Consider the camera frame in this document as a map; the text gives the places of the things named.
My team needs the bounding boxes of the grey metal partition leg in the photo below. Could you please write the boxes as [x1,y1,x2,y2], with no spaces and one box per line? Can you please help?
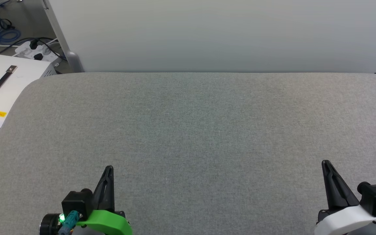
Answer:
[43,0,85,73]

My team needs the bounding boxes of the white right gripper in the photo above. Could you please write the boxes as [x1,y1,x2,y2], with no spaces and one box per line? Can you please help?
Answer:
[314,160,376,235]

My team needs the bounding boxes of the blue cable coil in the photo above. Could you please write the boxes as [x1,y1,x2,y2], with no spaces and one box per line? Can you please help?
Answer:
[0,27,22,45]

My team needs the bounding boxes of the white partition panel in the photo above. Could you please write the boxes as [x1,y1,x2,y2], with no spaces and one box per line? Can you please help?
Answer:
[48,0,376,74]

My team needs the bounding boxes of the grey fabric upholstered bench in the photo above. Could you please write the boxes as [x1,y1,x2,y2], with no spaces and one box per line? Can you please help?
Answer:
[0,72,376,235]

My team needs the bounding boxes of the white power strip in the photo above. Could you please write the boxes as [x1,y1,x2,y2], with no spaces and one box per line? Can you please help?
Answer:
[14,40,62,63]

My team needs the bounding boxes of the teal left cable connector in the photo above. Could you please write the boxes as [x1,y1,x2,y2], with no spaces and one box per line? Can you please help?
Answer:
[57,211,80,235]

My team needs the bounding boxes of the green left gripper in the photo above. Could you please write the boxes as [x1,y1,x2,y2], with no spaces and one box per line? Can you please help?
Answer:
[75,165,133,235]

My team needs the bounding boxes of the white metal equipment box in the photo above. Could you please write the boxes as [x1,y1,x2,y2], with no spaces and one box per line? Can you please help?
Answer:
[0,54,58,144]

